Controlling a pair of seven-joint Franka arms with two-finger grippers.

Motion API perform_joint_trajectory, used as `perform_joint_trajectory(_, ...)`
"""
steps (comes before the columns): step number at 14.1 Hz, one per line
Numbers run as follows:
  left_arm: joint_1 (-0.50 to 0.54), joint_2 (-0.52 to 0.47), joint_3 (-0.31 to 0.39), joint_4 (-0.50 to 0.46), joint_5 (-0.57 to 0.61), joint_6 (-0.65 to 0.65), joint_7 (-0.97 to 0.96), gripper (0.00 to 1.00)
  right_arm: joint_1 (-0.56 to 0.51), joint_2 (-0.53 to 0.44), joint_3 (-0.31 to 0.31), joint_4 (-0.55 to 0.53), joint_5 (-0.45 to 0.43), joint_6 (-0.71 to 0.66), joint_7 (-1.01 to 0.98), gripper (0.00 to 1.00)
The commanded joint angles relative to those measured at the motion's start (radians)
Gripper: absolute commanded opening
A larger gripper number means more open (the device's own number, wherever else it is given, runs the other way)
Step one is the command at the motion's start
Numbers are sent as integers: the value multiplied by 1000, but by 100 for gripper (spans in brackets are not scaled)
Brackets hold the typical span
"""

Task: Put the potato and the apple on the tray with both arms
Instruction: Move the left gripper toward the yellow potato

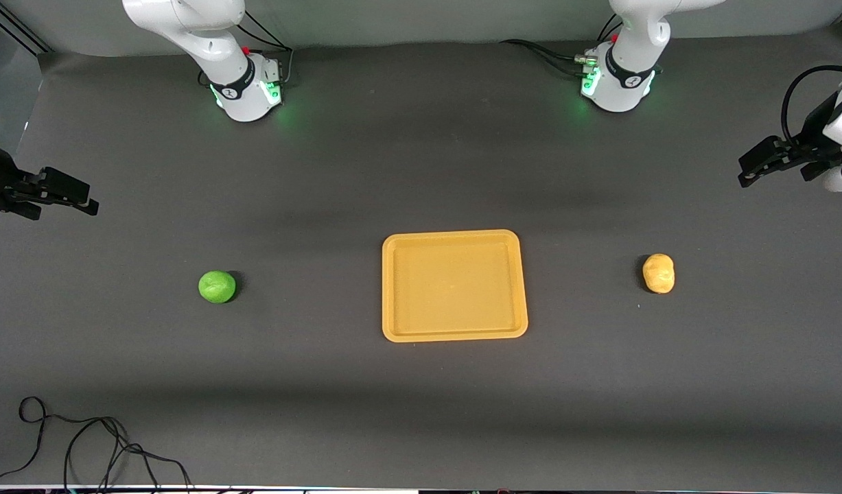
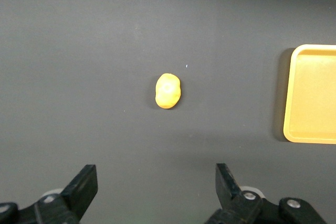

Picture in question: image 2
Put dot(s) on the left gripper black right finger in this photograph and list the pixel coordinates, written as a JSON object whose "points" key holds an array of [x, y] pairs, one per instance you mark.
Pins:
{"points": [[228, 190]]}

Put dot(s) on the yellow potato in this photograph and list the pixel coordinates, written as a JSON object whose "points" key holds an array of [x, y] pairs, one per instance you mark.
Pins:
{"points": [[168, 91]]}

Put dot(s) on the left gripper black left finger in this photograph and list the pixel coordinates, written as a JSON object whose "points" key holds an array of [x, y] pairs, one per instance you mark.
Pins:
{"points": [[78, 190]]}

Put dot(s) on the dark grey table mat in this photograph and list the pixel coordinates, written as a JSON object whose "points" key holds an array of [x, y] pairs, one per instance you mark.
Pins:
{"points": [[105, 51]]}

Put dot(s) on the yellow plastic tray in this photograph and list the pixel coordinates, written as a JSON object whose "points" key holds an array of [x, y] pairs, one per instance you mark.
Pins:
{"points": [[315, 98]]}

